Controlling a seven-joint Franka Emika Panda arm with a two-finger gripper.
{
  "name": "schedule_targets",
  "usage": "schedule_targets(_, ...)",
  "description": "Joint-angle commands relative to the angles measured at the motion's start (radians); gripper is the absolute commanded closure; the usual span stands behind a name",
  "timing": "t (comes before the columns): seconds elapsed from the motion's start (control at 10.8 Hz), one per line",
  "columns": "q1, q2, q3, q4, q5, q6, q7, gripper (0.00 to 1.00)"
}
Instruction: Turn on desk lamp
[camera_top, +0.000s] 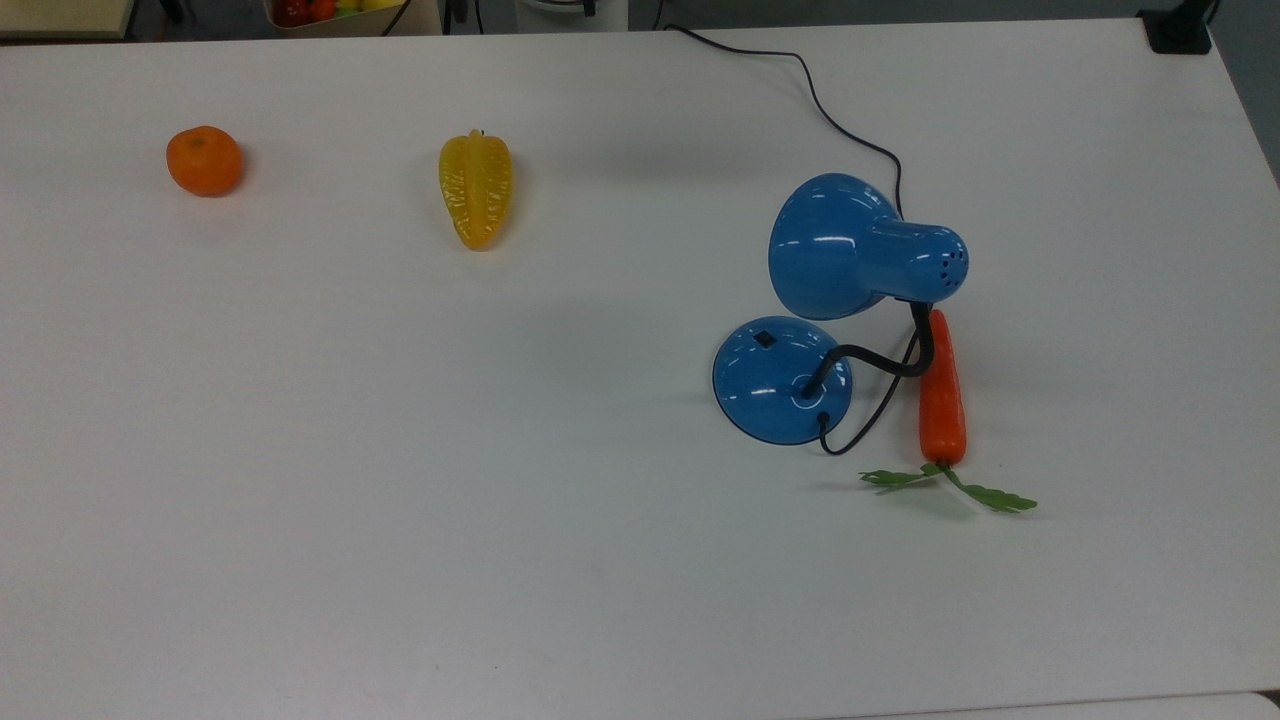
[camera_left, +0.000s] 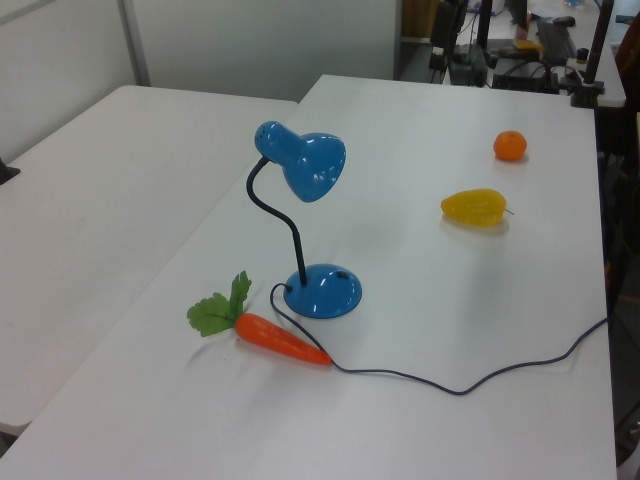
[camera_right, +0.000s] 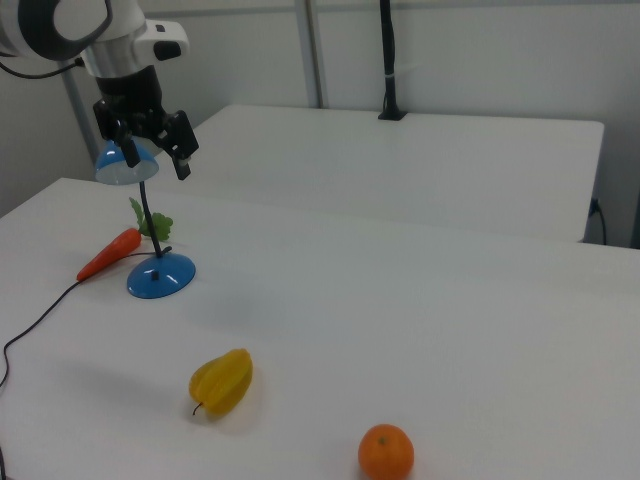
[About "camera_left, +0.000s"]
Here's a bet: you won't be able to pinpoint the orange toy tangerine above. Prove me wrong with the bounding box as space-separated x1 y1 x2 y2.
493 129 528 162

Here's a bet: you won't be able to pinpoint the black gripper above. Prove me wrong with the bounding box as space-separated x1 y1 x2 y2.
428 1 455 72

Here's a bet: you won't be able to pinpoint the grey metal shelf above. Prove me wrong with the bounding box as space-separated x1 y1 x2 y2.
393 0 437 82

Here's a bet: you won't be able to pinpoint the black pole with table clamp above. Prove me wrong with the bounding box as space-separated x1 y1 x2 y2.
570 0 615 109

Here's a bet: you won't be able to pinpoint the green black device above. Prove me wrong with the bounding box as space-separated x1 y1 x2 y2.
451 43 498 87

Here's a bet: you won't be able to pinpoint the orange toy carrot green leaves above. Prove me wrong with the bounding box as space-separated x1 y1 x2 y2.
186 270 333 367

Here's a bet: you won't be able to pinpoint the yellow toy fruit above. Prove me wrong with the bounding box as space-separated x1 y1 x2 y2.
440 187 516 227

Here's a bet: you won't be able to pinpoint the black keyboard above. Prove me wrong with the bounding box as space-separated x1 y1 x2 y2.
536 19 579 59

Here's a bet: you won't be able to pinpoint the black box with cables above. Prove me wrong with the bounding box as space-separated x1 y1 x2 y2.
491 60 560 95

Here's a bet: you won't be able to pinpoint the brown chair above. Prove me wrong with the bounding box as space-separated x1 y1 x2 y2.
614 18 640 104

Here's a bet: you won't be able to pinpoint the black monitor stand pole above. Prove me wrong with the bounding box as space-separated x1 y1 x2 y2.
476 0 495 51

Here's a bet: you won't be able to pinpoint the dark blue lamp cable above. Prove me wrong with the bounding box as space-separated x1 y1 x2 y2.
269 283 610 396

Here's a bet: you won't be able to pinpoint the black clamp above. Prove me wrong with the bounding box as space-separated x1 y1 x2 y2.
0 156 22 186

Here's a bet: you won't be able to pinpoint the blue desk lamp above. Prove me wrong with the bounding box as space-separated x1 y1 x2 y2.
244 119 364 320

